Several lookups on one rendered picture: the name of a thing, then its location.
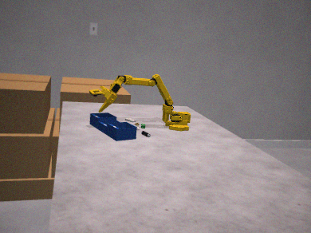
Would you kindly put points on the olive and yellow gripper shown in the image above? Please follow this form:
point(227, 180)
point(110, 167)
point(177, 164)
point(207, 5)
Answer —
point(109, 95)

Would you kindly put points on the black aa battery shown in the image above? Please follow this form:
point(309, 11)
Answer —
point(146, 134)

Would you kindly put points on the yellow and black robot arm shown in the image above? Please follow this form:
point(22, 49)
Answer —
point(178, 119)

